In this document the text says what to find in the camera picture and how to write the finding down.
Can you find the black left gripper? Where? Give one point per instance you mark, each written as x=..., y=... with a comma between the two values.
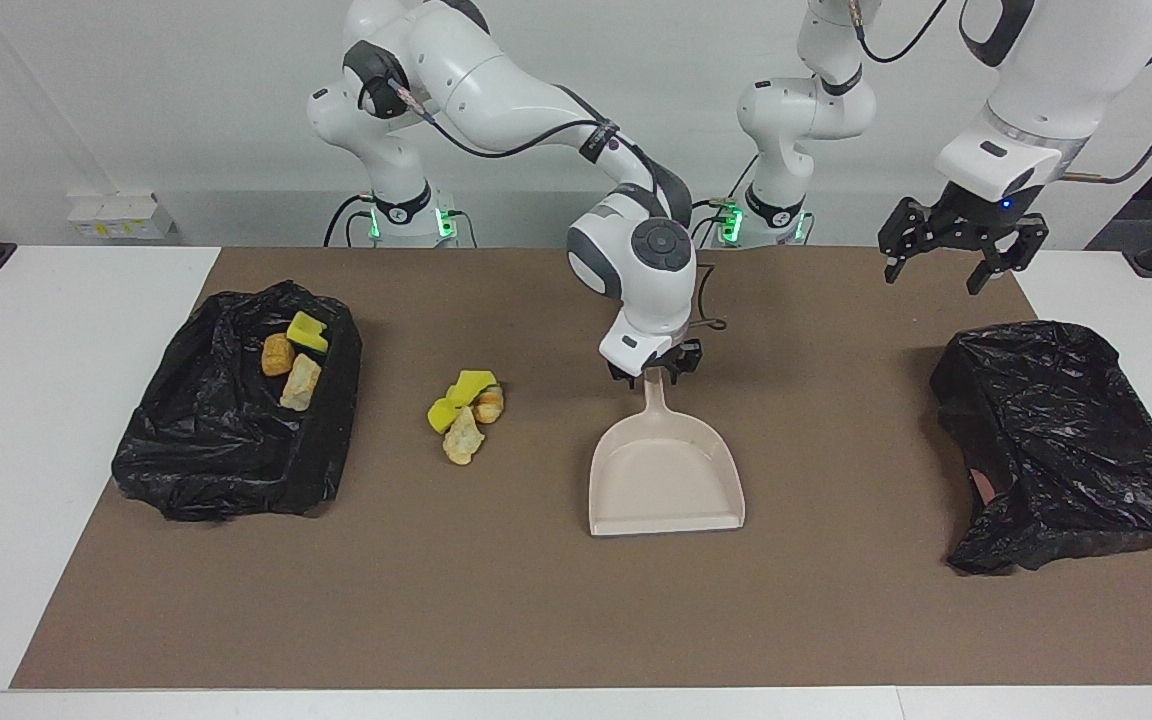
x=978, y=215

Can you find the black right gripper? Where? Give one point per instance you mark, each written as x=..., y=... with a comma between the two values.
x=684, y=357

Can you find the beige plastic dustpan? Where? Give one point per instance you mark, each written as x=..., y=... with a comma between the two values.
x=666, y=480

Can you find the small glazed croissant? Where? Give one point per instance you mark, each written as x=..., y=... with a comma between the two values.
x=489, y=403

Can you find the pale torn bread piece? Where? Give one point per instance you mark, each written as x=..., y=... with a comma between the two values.
x=463, y=442

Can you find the notched yellow green sponge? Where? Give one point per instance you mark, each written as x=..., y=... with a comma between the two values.
x=306, y=330

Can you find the striped flaky croissant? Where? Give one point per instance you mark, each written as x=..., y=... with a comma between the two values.
x=300, y=383

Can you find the brown round bun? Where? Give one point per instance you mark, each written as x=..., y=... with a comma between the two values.
x=277, y=355

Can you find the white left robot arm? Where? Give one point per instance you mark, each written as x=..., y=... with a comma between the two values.
x=806, y=110

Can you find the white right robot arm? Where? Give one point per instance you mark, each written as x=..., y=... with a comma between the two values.
x=496, y=90

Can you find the black plastic bin bag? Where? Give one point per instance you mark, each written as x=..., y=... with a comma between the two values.
x=216, y=450
x=1066, y=440

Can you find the brown table mat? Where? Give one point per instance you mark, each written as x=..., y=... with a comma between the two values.
x=576, y=610

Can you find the white power strip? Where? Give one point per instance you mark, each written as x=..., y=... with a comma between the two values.
x=121, y=215

